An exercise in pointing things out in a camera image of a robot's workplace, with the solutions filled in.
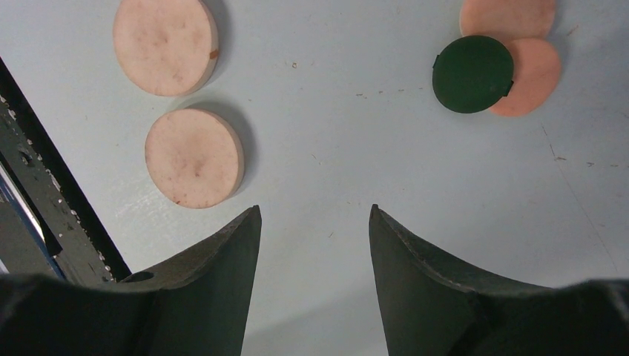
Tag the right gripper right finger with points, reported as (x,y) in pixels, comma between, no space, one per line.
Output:
(434,303)

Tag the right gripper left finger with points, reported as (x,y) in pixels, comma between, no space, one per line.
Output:
(194,303)

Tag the large beige sponge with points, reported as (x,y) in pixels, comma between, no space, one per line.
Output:
(166,48)

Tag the orange round sponge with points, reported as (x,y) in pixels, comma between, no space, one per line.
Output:
(537,71)
(507,19)

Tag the beige round sponge lower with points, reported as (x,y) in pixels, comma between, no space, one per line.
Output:
(194,157)

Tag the dark green round sponge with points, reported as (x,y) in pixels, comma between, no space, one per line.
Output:
(472,73)

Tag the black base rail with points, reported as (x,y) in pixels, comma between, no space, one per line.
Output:
(47,224)

